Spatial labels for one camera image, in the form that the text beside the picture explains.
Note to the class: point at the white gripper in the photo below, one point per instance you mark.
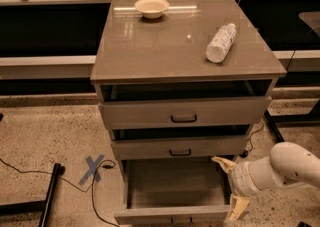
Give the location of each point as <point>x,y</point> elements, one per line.
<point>240,178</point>

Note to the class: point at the grey bottom drawer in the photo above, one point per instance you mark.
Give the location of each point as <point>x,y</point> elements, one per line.
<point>174,191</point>

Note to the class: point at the grey drawer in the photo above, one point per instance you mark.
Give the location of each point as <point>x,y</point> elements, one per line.
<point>174,191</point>
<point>179,147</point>
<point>183,113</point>

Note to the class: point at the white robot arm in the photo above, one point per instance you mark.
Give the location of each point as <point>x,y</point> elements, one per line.
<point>288,165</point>

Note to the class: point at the grey top drawer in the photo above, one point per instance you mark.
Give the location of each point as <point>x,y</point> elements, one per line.
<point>183,113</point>

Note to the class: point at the grey middle drawer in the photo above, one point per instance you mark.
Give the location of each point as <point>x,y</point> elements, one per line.
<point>179,147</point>

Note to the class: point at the grey drawer cabinet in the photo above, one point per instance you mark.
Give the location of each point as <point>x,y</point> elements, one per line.
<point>165,59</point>

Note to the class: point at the black stand leg right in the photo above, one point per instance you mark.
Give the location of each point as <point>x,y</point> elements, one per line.
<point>273,127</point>

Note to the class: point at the black stand leg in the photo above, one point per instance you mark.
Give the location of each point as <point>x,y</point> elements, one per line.
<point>42,206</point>
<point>273,127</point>

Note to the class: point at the blue tape cross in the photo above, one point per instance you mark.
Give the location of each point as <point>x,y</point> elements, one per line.
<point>92,166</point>

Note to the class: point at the white plastic bottle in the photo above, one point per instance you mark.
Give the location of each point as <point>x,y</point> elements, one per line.
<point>221,43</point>

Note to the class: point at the black stand leg left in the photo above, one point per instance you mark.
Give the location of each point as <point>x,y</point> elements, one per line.
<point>42,206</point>

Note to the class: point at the white paper bowl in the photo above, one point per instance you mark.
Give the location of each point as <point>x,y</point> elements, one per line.
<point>151,9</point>

